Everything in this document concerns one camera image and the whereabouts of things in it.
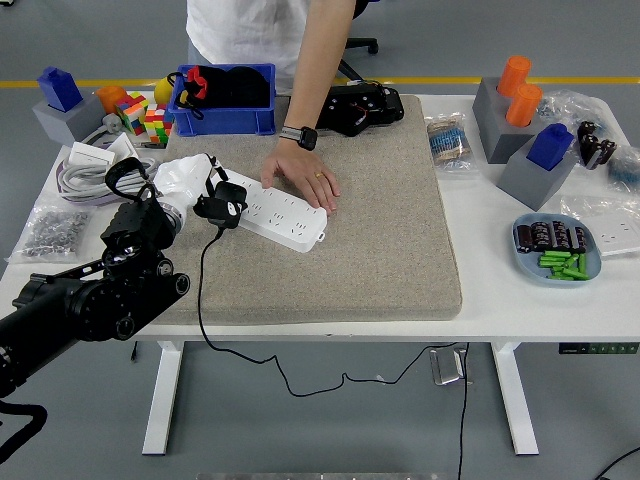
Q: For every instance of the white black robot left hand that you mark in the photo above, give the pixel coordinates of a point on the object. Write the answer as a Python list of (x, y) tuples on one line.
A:
[(182, 180)]

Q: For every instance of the yellow ball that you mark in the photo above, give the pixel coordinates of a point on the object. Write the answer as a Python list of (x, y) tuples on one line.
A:
[(164, 91)]

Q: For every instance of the black plug adapter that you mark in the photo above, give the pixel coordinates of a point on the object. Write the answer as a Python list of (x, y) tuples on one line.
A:
[(231, 192)]

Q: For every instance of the person's left hand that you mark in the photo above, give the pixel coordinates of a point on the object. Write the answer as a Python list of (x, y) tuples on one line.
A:
[(305, 175)]

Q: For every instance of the white table leg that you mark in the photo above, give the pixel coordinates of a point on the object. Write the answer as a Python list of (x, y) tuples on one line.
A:
[(162, 400), (515, 400)]

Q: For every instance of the green cylinder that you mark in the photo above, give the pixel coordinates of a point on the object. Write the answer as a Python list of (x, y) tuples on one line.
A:
[(556, 254), (582, 264), (562, 270), (565, 277), (571, 261), (550, 261)]

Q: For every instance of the dark cylindrical capacitor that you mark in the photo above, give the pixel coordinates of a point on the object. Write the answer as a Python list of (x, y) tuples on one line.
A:
[(560, 234), (577, 239), (525, 239), (541, 235)]

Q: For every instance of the small dark flat tool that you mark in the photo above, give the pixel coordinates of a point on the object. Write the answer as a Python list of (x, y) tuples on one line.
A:
[(150, 145)]

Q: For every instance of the large dark capacitor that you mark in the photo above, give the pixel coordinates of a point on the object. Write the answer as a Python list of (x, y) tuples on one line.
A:
[(586, 140), (604, 154)]

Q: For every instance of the white socket panel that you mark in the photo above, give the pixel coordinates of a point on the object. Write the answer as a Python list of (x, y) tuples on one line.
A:
[(617, 237)]

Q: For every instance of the blue plastic block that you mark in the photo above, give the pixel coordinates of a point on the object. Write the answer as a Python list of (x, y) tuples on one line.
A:
[(550, 147), (60, 90)]

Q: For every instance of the orange plastic cylinder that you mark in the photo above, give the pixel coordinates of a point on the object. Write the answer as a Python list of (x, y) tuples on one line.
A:
[(514, 75), (524, 105)]

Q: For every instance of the metal bracket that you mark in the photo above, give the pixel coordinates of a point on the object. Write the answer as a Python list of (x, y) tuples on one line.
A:
[(446, 367)]

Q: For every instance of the grey power plug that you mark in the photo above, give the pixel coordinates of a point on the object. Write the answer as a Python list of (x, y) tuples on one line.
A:
[(111, 122)]

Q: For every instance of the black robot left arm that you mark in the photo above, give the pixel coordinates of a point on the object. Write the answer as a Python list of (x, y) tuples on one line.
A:
[(75, 305)]

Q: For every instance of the orange plastic cup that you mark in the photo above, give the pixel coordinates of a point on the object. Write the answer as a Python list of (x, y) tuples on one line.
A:
[(111, 99)]

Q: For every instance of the black electronic device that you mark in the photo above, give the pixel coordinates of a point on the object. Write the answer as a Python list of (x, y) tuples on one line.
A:
[(380, 107)]

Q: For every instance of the person's torso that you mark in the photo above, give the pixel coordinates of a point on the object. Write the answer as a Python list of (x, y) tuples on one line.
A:
[(245, 35)]

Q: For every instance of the tall grey block holder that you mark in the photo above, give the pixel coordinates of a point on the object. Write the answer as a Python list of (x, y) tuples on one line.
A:
[(492, 125)]

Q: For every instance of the black office chair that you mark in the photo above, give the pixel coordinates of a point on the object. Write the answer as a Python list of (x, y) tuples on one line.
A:
[(362, 44)]

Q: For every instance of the grey-brown mat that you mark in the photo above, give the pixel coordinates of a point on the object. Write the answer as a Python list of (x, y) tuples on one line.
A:
[(325, 260)]

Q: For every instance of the clear flat plastic bag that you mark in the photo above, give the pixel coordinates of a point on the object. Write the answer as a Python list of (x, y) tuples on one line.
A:
[(585, 205)]

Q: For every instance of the clear bag of screws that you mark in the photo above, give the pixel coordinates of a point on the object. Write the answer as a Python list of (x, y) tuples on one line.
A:
[(50, 235)]

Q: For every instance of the white power strip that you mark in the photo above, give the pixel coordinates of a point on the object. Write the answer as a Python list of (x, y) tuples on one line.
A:
[(285, 222)]

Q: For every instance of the multicolour puzzle cube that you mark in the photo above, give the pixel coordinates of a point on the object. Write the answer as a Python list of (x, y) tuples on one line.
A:
[(131, 112), (157, 125)]

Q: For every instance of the blue plastic bin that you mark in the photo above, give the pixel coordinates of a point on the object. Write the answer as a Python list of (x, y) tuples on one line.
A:
[(225, 122)]

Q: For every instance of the crumpled clear plastic bag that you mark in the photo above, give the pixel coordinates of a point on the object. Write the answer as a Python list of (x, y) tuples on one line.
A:
[(570, 107)]

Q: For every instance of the clear bag of resistors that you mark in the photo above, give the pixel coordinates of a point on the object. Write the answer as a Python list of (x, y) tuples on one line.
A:
[(450, 142)]

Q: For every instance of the white switch box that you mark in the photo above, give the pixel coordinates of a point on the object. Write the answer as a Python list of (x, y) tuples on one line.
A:
[(90, 152)]

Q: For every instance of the white wall plate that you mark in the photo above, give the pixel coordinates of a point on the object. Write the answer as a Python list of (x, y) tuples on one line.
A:
[(124, 146)]

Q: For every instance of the black wristwatch striped band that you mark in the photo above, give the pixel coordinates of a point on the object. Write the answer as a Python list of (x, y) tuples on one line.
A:
[(305, 137)]

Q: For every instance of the black table control panel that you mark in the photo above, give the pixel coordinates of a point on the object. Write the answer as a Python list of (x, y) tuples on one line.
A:
[(600, 348)]

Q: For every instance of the black cloth pouch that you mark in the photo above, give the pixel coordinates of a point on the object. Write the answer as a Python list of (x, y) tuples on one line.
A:
[(240, 90)]

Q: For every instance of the bag of blue resistors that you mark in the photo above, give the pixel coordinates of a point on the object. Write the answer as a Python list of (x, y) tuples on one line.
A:
[(625, 170)]

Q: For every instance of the light blue plate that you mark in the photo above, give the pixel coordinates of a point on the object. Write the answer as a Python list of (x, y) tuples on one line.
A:
[(525, 265)]

